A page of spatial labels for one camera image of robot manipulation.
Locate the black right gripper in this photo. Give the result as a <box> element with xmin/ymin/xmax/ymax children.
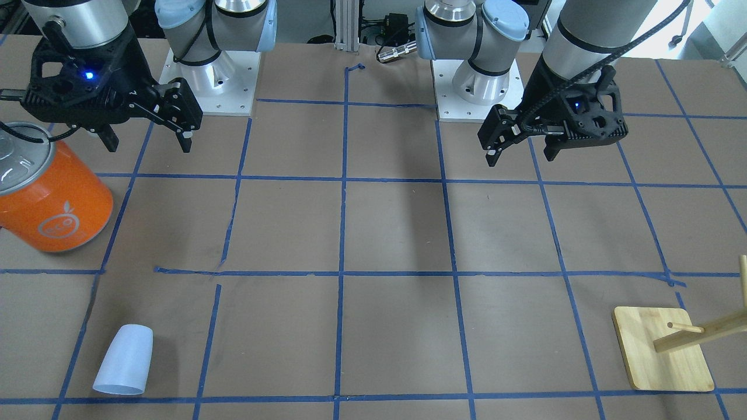
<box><xmin>2</xmin><ymin>35</ymin><xmax>203</xmax><ymax>153</ymax></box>

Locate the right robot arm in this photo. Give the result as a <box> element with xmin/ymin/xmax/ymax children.
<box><xmin>2</xmin><ymin>1</ymin><xmax>277</xmax><ymax>153</ymax></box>

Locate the aluminium frame post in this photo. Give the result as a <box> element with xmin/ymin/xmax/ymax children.
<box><xmin>333</xmin><ymin>0</ymin><xmax>361</xmax><ymax>54</ymax></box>

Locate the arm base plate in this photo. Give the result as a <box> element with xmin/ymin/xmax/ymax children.
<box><xmin>158</xmin><ymin>51</ymin><xmax>262</xmax><ymax>117</ymax></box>
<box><xmin>431</xmin><ymin>59</ymin><xmax>525</xmax><ymax>123</ymax></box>

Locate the orange can with silver lid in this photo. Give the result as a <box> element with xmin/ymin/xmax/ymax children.
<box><xmin>1</xmin><ymin>121</ymin><xmax>114</xmax><ymax>253</ymax></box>

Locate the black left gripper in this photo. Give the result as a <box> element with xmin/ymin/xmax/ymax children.
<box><xmin>477</xmin><ymin>57</ymin><xmax>628</xmax><ymax>167</ymax></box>

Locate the white plastic cup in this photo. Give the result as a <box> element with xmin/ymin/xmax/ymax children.
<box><xmin>92</xmin><ymin>324</ymin><xmax>153</xmax><ymax>396</ymax></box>

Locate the wooden cup rack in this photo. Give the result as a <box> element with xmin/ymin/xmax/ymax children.
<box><xmin>608</xmin><ymin>254</ymin><xmax>745</xmax><ymax>393</ymax></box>

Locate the silver metal connector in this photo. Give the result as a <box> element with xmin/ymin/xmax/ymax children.
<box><xmin>376</xmin><ymin>41</ymin><xmax>418</xmax><ymax>64</ymax></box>

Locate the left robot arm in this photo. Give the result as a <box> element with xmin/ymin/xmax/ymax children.
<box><xmin>414</xmin><ymin>1</ymin><xmax>688</xmax><ymax>167</ymax></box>

